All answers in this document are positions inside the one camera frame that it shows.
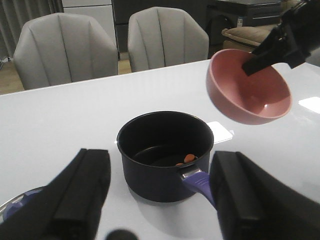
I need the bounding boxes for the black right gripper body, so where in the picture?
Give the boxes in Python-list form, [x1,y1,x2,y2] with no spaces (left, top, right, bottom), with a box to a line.
[277,0,320,68]

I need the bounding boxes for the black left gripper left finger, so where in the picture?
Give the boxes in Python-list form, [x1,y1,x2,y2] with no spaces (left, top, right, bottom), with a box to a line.
[0,148,111,240]

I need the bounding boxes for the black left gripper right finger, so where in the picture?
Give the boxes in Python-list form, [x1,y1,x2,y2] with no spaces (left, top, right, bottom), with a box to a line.
[209,151,320,240]

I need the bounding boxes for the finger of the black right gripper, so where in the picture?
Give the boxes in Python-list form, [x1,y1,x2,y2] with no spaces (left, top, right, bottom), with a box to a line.
[252,24,295,56]
[241,51,289,76]

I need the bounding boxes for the pink bowl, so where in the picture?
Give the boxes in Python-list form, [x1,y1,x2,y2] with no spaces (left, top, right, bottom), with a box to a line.
[206,49,292,125]

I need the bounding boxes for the orange ham slices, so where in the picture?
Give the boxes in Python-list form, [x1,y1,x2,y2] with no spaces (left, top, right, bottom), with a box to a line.
[175,153,196,166]

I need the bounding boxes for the beige cushion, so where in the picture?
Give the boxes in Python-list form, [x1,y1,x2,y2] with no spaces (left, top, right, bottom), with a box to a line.
[221,24,276,52]

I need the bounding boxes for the dark kitchen counter cabinet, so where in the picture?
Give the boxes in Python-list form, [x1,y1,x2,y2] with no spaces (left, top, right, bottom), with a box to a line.
[112,0,283,53]

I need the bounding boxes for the dark blue saucepan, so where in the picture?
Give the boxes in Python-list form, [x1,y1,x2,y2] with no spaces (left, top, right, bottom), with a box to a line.
[116,111,215,206]

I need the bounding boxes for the right grey upholstered chair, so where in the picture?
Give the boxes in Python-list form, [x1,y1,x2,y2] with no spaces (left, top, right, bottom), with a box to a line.
[127,6,209,72]

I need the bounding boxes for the grey upholstered chair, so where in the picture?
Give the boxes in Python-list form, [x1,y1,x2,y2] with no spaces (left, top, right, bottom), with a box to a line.
[13,12,118,90]
[127,6,209,72]

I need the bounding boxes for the left grey upholstered chair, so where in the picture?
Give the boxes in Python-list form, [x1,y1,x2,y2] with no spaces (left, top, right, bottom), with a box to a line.
[13,12,118,90]

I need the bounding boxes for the white refrigerator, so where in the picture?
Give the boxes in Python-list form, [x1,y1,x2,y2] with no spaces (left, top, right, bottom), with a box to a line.
[62,0,117,45]

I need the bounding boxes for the grey curtain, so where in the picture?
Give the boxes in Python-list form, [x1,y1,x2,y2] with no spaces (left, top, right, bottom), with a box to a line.
[0,0,63,60]

